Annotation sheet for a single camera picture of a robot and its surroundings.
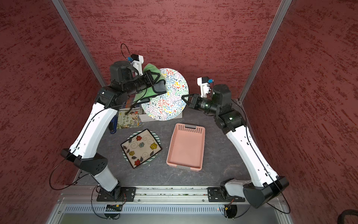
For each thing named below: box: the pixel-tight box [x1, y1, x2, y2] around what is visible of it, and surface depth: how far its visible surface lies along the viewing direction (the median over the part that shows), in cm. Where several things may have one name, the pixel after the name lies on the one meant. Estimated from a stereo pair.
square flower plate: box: [120, 128, 163, 169], surface depth 92 cm
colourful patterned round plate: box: [141, 68, 189, 121], surface depth 65 cm
